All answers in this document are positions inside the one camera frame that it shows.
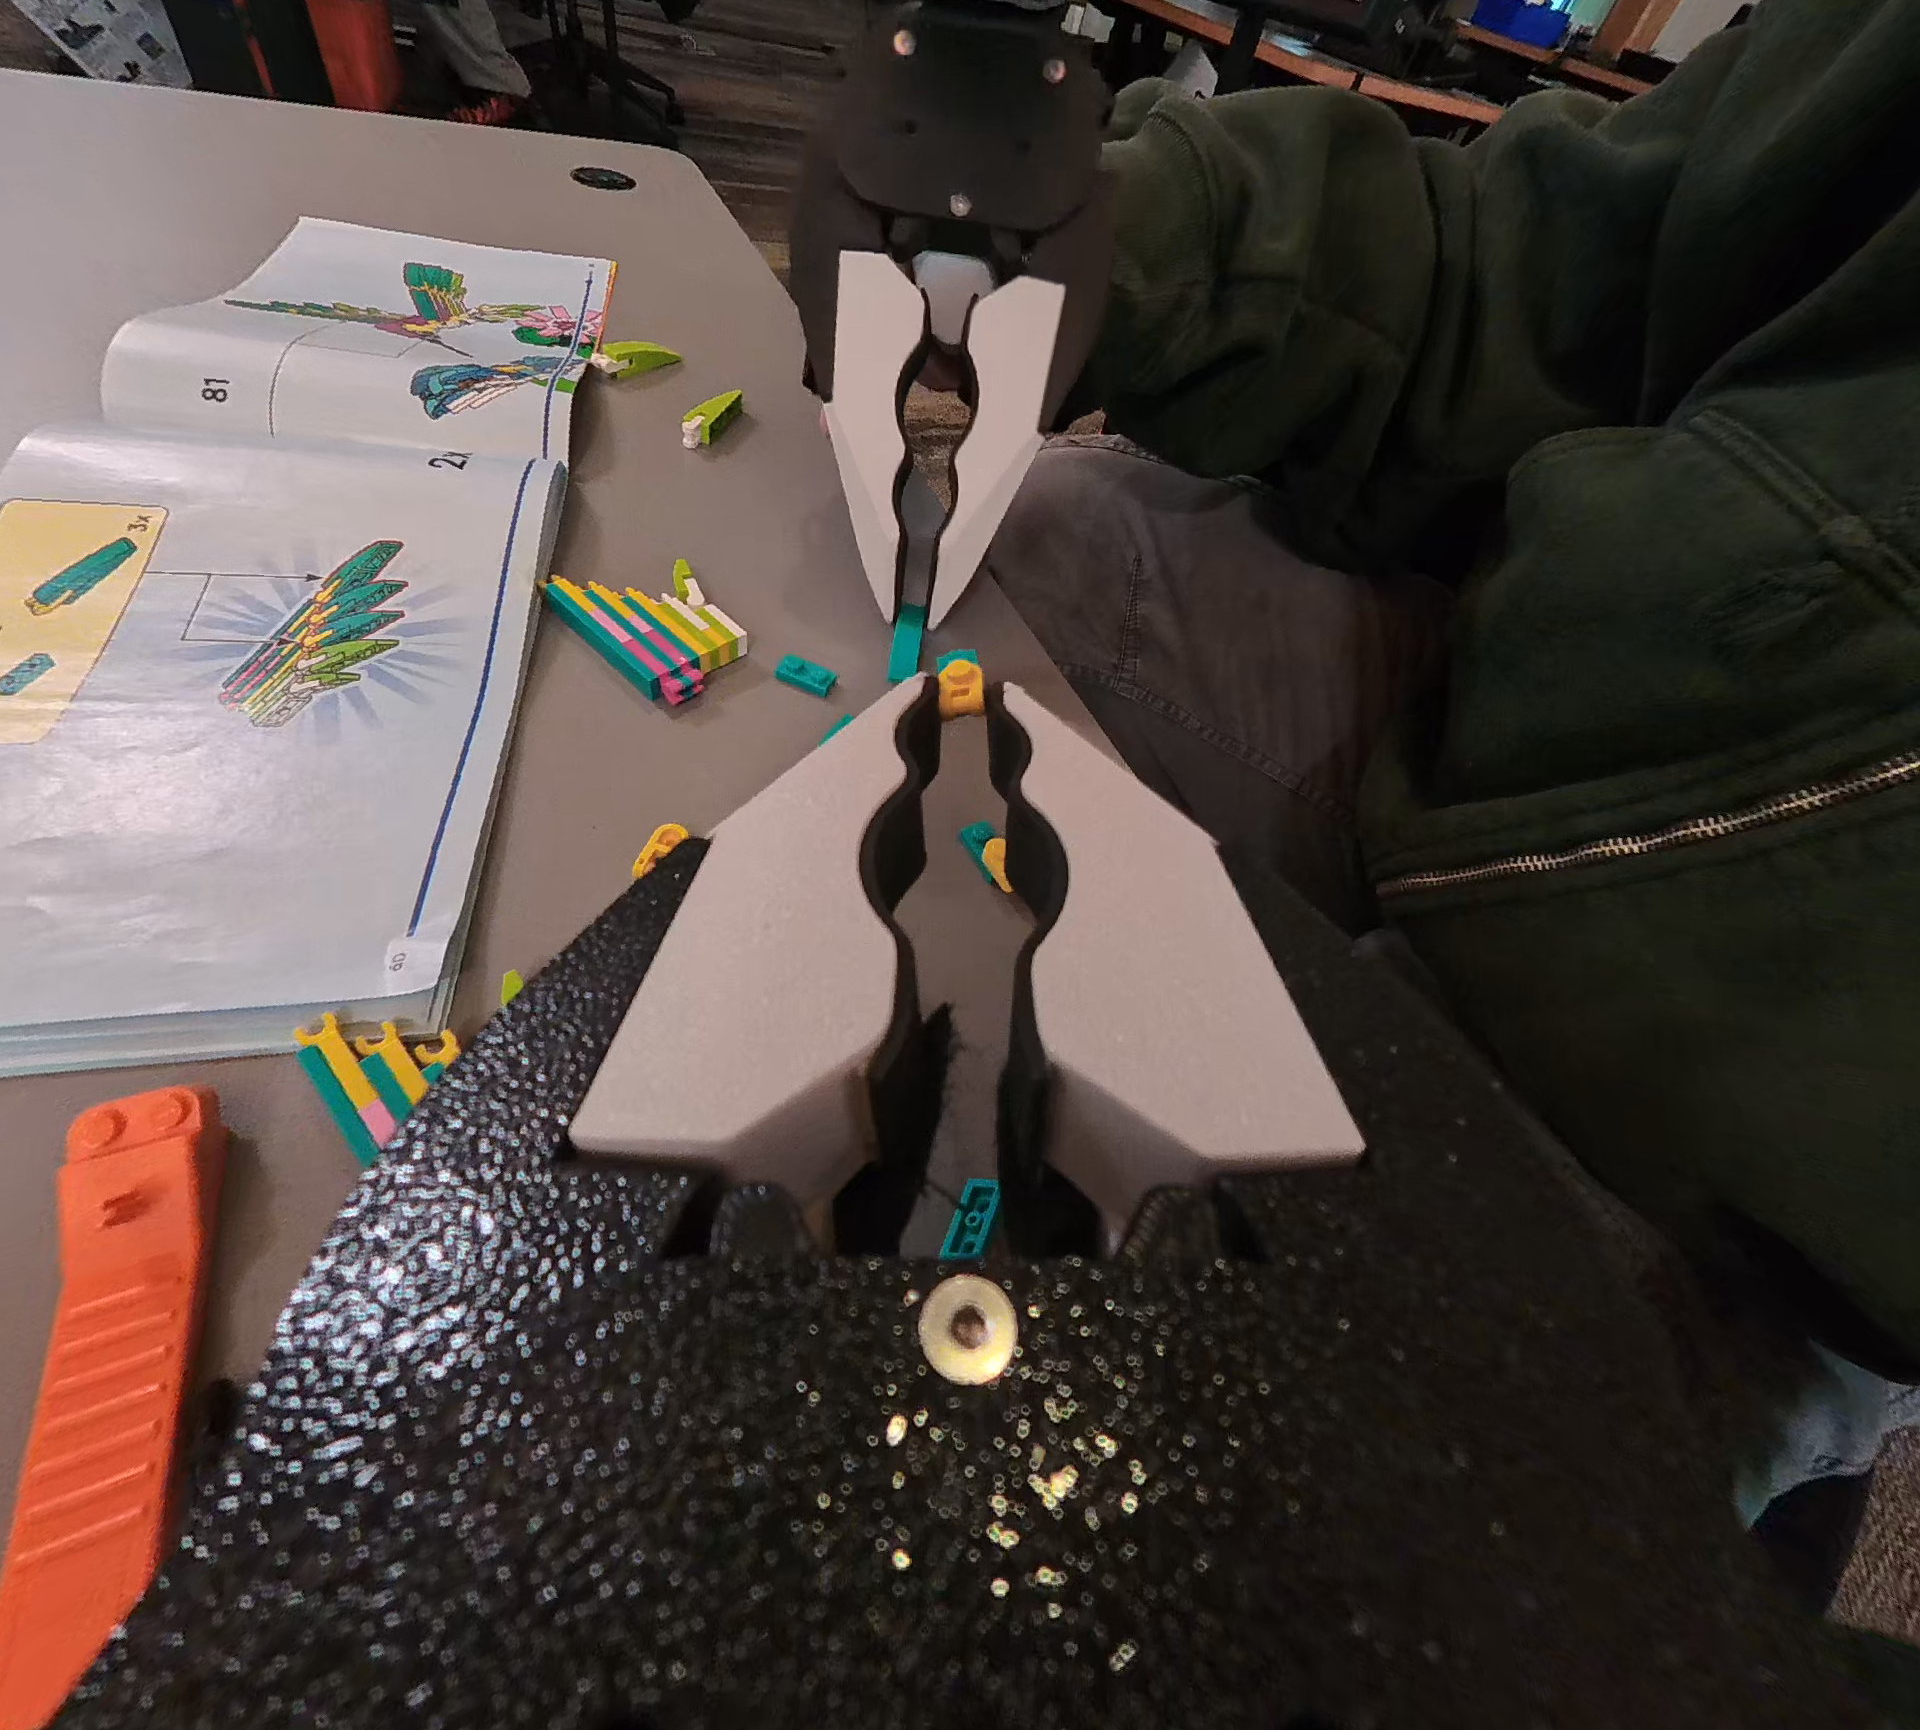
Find dark green zip hoodie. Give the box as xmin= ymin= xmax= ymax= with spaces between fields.
xmin=1350 ymin=0 xmax=1920 ymax=1389

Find lego instruction booklet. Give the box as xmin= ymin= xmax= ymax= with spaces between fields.
xmin=0 ymin=215 xmax=619 ymax=1080

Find orange brick separator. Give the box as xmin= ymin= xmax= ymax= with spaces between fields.
xmin=0 ymin=1084 xmax=229 ymax=1718

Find person's right forearm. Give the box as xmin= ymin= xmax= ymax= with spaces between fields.
xmin=1093 ymin=77 xmax=1517 ymax=519

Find multicoloured lego wing assembly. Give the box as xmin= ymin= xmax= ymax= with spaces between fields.
xmin=292 ymin=1010 xmax=463 ymax=1170
xmin=535 ymin=556 xmax=749 ymax=712

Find wooden background desk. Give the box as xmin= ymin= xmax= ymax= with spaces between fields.
xmin=1079 ymin=0 xmax=1651 ymax=130

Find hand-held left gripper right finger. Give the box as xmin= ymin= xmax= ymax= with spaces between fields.
xmin=981 ymin=680 xmax=1369 ymax=1260

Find grey pants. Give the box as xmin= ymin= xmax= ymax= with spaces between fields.
xmin=981 ymin=433 xmax=1502 ymax=952

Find orange case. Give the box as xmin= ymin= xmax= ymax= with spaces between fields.
xmin=292 ymin=0 xmax=408 ymax=112

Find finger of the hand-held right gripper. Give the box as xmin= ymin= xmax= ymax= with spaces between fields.
xmin=921 ymin=274 xmax=1069 ymax=635
xmin=819 ymin=248 xmax=939 ymax=630

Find light blue cloth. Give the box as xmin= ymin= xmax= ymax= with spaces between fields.
xmin=1723 ymin=1340 xmax=1920 ymax=1530

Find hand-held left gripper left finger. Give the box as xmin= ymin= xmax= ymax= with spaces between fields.
xmin=564 ymin=675 xmax=956 ymax=1252

